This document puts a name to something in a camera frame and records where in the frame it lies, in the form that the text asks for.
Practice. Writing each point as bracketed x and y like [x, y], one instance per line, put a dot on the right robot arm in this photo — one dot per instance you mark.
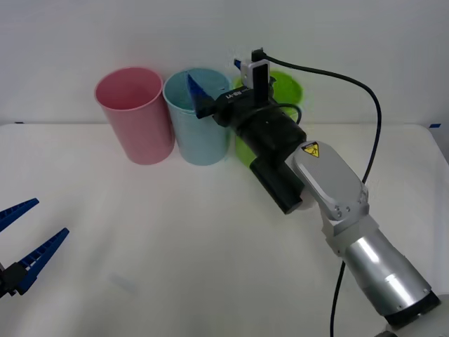
[333, 182]

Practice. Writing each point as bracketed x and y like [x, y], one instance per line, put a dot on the pale blue plastic bin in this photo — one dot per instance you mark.
[196, 140]

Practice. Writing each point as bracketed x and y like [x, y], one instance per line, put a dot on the green plastic bin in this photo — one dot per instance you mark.
[289, 87]

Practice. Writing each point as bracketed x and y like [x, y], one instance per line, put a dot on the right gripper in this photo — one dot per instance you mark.
[235, 105]

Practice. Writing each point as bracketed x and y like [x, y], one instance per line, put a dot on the pink plastic bin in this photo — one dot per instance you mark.
[140, 133]

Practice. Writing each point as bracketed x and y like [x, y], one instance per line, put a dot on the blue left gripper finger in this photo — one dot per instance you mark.
[15, 212]
[38, 258]

